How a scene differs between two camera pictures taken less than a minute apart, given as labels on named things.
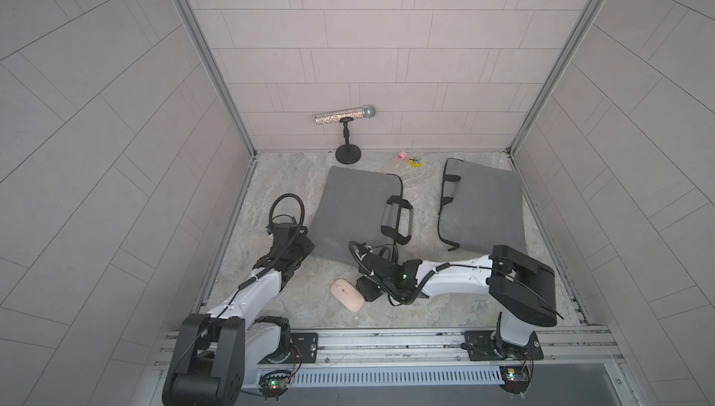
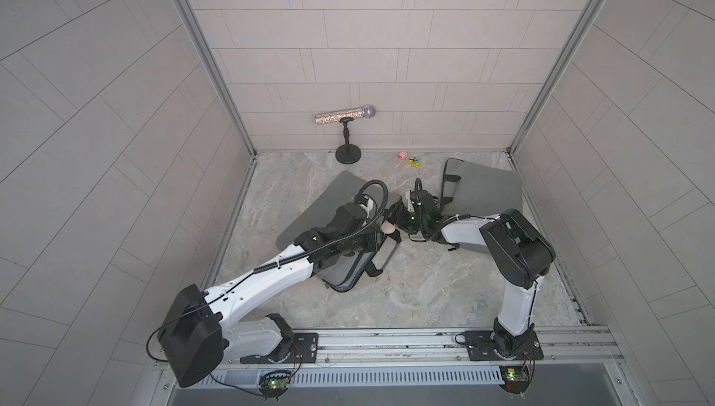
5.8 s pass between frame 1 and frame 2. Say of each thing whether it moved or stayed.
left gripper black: moved
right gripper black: moved
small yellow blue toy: stayed
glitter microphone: stayed
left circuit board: stayed
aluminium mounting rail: stayed
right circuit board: stayed
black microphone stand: stayed
